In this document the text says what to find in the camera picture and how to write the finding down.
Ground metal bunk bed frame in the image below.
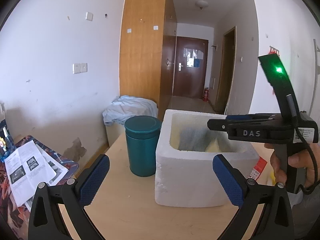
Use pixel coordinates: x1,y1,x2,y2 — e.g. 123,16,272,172
309,39,319,115

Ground white foam box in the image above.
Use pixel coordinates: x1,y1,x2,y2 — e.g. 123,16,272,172
155,109,259,207

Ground teal cylindrical canister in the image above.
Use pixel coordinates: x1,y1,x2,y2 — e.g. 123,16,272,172
124,115,162,177

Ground light blue crumpled sheet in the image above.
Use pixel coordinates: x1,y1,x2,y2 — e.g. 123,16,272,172
103,95,158,126

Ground ceiling lamp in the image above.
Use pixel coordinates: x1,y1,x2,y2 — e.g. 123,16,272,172
195,0,209,10

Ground red fire extinguisher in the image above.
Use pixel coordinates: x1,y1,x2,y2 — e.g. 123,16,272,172
202,88,209,102

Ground white wall switch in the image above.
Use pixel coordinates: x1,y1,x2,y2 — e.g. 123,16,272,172
86,12,93,21

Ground white printed paper sheets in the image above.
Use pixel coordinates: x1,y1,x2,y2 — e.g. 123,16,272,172
4,140,68,210

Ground side doorway frame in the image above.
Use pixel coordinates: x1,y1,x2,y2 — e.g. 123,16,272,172
215,27,236,114

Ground wooden wardrobe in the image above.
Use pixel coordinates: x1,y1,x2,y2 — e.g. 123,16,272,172
119,0,177,118

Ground yellow foam net sleeve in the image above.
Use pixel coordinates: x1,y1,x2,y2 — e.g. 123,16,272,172
205,140,221,153

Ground grey sleeve forearm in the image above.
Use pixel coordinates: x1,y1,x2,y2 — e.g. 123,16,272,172
288,186,320,239

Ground black cable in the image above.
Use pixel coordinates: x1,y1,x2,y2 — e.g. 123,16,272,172
294,127,320,196

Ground red white printed plastic bag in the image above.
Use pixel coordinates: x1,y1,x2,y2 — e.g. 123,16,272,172
248,157,267,180

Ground white wall socket pair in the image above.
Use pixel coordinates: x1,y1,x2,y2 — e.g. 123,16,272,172
73,63,87,74

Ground dark brown entrance door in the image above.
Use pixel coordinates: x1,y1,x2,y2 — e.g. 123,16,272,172
173,36,208,99

